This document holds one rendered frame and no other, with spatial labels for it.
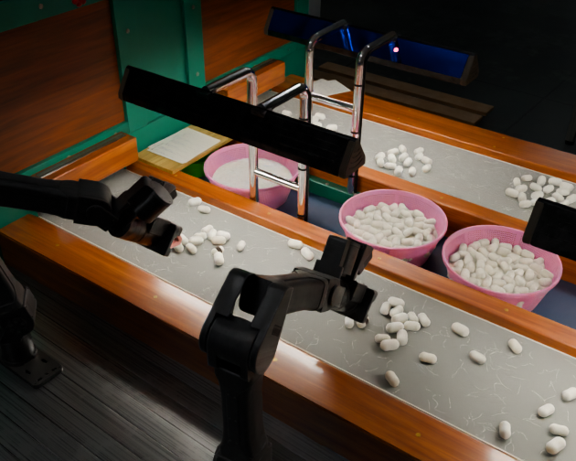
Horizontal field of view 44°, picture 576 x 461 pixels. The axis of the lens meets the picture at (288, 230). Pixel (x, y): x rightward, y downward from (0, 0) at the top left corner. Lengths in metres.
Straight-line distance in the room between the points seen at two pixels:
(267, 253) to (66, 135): 0.60
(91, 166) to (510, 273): 1.05
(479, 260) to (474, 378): 0.38
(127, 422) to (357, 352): 0.46
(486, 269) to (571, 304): 0.21
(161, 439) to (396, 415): 0.43
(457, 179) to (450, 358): 0.71
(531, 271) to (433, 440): 0.59
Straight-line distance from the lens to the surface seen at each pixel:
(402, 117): 2.29
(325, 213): 1.95
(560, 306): 1.75
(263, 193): 1.88
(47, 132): 1.86
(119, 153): 1.93
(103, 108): 1.96
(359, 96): 1.83
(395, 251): 1.68
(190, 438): 1.39
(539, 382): 1.46
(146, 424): 1.42
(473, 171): 2.08
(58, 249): 1.72
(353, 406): 1.31
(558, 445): 1.34
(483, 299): 1.57
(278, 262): 1.65
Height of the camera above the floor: 1.74
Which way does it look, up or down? 34 degrees down
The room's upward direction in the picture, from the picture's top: 1 degrees clockwise
